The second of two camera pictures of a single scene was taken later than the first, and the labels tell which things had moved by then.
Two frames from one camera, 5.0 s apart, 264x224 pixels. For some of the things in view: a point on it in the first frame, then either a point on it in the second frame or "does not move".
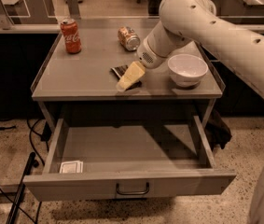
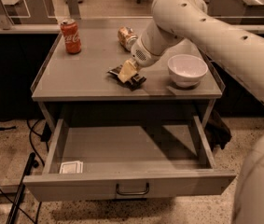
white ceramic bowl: [187, 70] does not move
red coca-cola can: [72, 35] does not move
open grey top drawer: [127, 161] does not move
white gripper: [148, 54] to [142, 56]
